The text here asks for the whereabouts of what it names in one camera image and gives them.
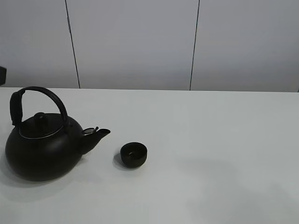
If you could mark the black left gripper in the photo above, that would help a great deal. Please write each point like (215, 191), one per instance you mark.
(3, 72)

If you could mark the black round teapot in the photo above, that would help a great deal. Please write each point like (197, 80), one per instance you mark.
(47, 146)

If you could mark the small black teacup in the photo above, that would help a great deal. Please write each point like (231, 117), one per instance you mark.
(133, 154)

